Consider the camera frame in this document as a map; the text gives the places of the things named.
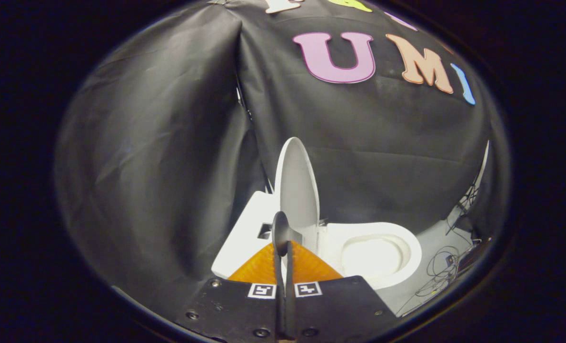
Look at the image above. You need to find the white toilet lid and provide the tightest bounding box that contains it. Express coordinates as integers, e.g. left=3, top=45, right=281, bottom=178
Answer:
left=271, top=137, right=321, bottom=258

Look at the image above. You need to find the black tripod stand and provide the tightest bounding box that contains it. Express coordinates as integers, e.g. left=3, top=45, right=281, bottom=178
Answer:
left=446, top=181, right=483, bottom=235

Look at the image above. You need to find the black backdrop cloth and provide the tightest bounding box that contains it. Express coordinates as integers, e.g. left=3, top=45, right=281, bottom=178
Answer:
left=54, top=0, right=507, bottom=313

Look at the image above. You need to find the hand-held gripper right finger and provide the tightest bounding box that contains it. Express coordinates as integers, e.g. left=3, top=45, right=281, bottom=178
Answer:
left=285, top=241, right=400, bottom=342

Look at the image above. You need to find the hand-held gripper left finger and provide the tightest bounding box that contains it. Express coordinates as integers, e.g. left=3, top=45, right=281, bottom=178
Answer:
left=176, top=241, right=285, bottom=342

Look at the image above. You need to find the black cable bundle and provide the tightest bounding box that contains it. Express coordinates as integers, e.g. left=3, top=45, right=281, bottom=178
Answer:
left=404, top=236, right=483, bottom=316

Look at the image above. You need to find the white toilet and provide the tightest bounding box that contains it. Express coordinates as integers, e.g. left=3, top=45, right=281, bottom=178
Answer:
left=211, top=191, right=423, bottom=291

